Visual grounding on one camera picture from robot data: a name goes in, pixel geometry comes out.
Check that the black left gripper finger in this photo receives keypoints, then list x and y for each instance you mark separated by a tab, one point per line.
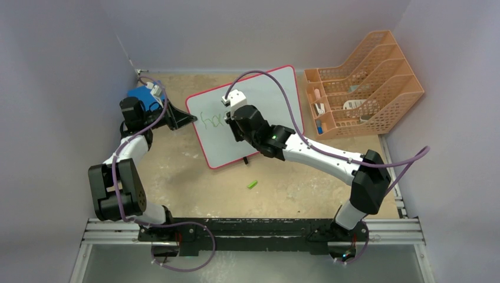
181	119
172	111

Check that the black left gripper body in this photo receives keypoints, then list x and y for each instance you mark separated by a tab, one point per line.
166	119

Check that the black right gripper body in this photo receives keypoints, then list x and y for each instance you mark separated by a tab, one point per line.
239	134

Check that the pink framed whiteboard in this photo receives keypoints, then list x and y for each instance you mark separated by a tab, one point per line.
275	95

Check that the green marker cap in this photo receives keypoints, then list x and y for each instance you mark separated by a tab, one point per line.
252	184

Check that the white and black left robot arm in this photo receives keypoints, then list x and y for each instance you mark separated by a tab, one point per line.
116	188

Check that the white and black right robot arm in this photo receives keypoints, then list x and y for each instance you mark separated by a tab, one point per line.
364	173

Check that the blue box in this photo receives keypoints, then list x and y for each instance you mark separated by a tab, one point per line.
143	94

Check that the blue item in organizer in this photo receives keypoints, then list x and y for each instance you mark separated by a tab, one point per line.
319	126

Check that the white stapler in organizer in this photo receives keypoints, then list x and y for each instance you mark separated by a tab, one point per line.
319	109

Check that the white remote in organizer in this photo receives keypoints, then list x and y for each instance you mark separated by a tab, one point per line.
351	104

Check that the orange plastic desk organizer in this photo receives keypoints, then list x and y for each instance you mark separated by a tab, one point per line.
377	71

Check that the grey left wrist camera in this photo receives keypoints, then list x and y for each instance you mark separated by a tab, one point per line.
155	92

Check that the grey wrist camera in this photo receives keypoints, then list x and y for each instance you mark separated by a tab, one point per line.
234	99
155	92

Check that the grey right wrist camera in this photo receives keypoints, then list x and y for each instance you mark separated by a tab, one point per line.
234	99

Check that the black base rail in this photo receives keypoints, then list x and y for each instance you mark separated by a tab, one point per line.
320	236

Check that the aluminium frame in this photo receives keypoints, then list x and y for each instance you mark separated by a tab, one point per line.
111	252

